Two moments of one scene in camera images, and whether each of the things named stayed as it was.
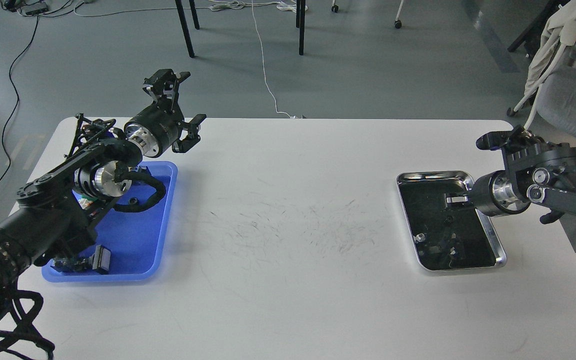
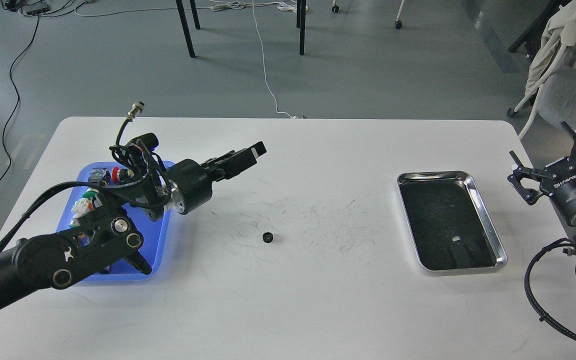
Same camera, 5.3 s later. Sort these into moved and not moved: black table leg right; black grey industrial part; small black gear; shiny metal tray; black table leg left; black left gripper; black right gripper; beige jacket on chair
Moved: black left gripper; black right gripper; black grey industrial part; small black gear
Not moved: shiny metal tray; black table leg left; beige jacket on chair; black table leg right
